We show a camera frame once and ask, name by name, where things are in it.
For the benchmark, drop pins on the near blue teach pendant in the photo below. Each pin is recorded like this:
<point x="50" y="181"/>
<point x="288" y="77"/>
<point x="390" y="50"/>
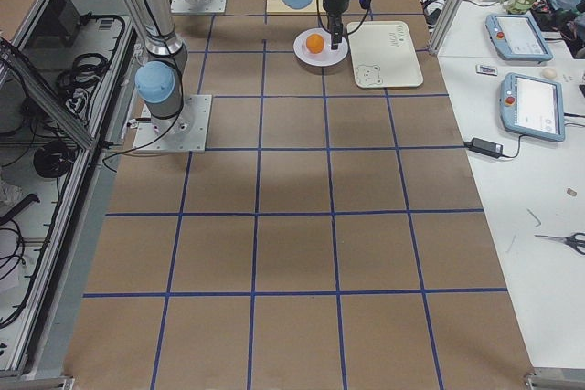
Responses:
<point x="533" y="107"/>

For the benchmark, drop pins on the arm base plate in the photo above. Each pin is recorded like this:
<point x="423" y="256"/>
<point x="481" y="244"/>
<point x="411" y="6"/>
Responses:
<point x="198" y="7"/>
<point x="187" y="133"/>

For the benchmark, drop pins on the far blue teach pendant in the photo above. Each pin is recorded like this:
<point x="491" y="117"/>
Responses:
<point x="517" y="37"/>

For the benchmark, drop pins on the orange fruit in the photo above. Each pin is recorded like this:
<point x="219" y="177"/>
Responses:
<point x="315" y="43"/>

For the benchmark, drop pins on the white round plate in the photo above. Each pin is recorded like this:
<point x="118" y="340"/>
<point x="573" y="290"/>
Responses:
<point x="327" y="56"/>

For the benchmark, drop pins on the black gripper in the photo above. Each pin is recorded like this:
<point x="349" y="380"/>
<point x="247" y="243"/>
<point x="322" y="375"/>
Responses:
<point x="333" y="5"/>

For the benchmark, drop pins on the black scissors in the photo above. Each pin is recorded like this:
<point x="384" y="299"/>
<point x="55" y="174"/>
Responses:
<point x="574" y="241"/>

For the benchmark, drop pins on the cream bear tray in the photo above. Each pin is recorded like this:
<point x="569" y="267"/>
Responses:
<point x="383" y="55"/>

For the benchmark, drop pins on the blue teach pendant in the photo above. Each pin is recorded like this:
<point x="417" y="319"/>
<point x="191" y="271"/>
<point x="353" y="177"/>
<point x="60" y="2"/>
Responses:
<point x="533" y="107"/>
<point x="517" y="37"/>

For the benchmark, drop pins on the black power adapter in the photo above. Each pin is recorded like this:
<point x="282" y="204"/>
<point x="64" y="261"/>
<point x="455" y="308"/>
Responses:
<point x="484" y="147"/>

